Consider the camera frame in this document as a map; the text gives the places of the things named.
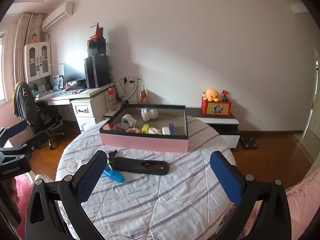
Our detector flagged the dark jacket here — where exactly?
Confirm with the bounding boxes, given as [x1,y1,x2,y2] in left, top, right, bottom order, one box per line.
[14,82,38,127]

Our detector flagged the white desk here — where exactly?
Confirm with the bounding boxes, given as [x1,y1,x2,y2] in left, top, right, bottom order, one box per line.
[35,81,117,133]

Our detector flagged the blue product box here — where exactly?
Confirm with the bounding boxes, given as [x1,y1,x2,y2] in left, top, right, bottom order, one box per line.
[52,74,64,90]

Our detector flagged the white tape roll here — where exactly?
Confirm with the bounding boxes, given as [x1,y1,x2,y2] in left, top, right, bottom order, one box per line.
[121,114,137,128]

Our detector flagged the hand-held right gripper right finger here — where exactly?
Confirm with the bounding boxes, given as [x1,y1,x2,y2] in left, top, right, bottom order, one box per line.
[210,151,292,240]

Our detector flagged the orange-capped bottle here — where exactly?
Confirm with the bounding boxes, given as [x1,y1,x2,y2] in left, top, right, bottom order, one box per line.
[108,87,118,111]

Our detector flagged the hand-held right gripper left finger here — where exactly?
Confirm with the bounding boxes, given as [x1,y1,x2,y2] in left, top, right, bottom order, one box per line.
[25,150,108,240]

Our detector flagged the white door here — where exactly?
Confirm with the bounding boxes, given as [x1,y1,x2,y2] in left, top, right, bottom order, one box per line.
[301,42,320,140]

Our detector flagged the white air conditioner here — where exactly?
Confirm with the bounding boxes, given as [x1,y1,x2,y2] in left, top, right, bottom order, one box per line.
[42,2,74,32]

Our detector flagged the person's left hand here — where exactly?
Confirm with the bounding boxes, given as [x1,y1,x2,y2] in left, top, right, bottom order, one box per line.
[9,176,20,205]

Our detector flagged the pink quilt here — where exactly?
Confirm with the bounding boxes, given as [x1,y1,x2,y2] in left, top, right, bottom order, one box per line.
[285,165,320,240]

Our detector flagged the pink tray with green rim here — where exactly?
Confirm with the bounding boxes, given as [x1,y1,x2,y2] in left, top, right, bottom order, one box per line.
[99,104,189,153]

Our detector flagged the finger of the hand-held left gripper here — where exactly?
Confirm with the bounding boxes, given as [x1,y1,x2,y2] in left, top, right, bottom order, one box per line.
[0,122,27,148]
[0,131,48,157]

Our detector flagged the black zip case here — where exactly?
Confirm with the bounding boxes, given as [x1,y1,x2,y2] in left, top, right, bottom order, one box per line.
[111,157,170,175]

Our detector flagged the beige curtain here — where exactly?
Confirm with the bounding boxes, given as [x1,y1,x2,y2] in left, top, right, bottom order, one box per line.
[14,13,43,98]

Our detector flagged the red triangular box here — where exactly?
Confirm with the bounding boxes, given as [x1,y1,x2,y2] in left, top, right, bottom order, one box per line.
[90,22,104,39]

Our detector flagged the red storage box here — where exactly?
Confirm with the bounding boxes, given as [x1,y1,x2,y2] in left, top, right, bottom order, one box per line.
[201,96,232,116]

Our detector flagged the striped black white hair tie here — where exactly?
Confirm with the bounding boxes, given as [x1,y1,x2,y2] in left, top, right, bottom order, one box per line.
[106,150,118,170]

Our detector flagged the window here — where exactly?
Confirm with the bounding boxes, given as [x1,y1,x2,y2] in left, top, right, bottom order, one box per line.
[0,32,7,105]

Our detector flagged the black office chair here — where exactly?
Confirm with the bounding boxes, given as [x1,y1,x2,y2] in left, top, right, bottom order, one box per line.
[14,82,65,150]

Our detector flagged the yellow octopus plush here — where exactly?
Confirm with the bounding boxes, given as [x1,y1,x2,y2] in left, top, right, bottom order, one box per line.
[202,88,222,102]

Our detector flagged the black power cables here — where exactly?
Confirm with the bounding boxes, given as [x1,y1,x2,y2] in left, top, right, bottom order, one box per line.
[117,79,140,103]

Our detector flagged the black bathroom scale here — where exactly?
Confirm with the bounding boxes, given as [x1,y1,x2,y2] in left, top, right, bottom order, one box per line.
[240,136,258,149]

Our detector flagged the black box with round print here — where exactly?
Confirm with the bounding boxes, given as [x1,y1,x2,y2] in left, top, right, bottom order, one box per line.
[87,38,107,56]

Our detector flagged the wall power outlets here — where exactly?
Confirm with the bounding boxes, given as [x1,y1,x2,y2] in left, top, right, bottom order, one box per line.
[120,75,143,84]

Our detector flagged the dark-topped low cabinet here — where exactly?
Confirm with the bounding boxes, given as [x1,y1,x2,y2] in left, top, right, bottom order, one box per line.
[186,107,241,148]

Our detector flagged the white glass-door cupboard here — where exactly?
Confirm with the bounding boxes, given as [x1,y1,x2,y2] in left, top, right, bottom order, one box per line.
[23,42,53,83]

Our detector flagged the computer monitor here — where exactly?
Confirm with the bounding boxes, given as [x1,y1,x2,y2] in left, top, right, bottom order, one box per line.
[64,61,87,84]

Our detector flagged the black keyboard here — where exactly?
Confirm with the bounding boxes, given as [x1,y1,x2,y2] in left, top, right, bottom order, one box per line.
[65,84,87,92]

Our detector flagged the black computer tower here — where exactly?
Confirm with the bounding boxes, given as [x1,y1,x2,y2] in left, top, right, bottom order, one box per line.
[84,55,110,89]

